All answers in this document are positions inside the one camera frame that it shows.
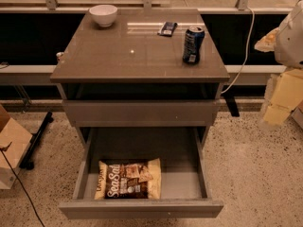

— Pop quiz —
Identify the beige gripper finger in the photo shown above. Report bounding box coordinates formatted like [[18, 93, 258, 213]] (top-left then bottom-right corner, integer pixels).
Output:
[[254, 27, 279, 53], [262, 69, 303, 126]]

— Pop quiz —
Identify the brown sea salt chip bag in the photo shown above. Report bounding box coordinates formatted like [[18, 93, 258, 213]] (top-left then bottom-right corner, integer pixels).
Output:
[[95, 158, 161, 200]]

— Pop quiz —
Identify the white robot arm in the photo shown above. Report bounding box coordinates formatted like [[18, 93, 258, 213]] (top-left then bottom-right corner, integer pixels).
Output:
[[254, 0, 303, 126]]

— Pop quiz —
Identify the open grey middle drawer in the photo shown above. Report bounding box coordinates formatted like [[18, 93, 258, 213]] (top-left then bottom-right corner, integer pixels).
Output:
[[60, 127, 223, 219]]

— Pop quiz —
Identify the grey drawer cabinet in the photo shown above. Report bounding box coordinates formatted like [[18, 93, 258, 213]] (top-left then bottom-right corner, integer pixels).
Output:
[[49, 7, 231, 220]]

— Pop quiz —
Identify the closed grey top drawer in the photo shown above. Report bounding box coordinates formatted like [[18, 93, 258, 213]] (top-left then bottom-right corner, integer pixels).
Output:
[[62, 100, 219, 127]]

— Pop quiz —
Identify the cardboard box on right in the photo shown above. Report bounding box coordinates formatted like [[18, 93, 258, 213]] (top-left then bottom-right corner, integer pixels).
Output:
[[292, 101, 303, 129]]

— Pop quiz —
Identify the cardboard box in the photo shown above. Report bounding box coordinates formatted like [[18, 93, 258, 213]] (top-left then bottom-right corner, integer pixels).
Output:
[[0, 105, 32, 189], [292, 101, 303, 129]]

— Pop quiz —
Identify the blue soda can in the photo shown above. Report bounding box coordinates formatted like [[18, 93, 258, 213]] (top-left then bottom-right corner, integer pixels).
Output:
[[183, 26, 205, 64]]

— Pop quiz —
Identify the dark blue snack bar wrapper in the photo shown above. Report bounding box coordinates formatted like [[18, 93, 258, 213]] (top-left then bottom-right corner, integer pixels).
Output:
[[158, 22, 178, 37]]

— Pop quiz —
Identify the white ceramic bowl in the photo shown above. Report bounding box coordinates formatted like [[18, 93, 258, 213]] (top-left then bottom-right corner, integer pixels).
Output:
[[89, 5, 117, 27]]

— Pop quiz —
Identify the black stand leg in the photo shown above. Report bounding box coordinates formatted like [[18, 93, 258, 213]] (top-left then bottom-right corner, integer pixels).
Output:
[[20, 112, 53, 170]]

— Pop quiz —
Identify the cardboard box on left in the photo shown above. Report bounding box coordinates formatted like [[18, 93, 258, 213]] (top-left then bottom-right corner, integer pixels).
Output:
[[0, 105, 32, 189]]

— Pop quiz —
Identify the white power cable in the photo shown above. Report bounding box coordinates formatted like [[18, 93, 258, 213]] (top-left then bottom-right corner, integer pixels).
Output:
[[220, 7, 256, 96]]

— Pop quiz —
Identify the black bracket behind cabinet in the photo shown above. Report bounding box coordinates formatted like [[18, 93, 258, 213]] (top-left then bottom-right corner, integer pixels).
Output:
[[223, 89, 240, 117]]

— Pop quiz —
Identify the black floor cable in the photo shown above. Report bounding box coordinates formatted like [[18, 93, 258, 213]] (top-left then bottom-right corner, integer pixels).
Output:
[[0, 148, 46, 227]]

